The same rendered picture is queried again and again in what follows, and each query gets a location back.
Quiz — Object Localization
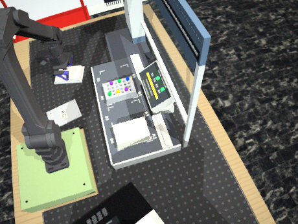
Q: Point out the white rectangular block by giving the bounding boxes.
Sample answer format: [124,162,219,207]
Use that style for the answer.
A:
[113,117,151,149]

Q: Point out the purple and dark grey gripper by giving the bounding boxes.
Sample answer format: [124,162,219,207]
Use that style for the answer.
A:
[52,51,73,81]

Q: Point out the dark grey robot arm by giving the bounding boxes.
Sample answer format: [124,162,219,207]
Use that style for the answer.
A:
[0,6,69,174]

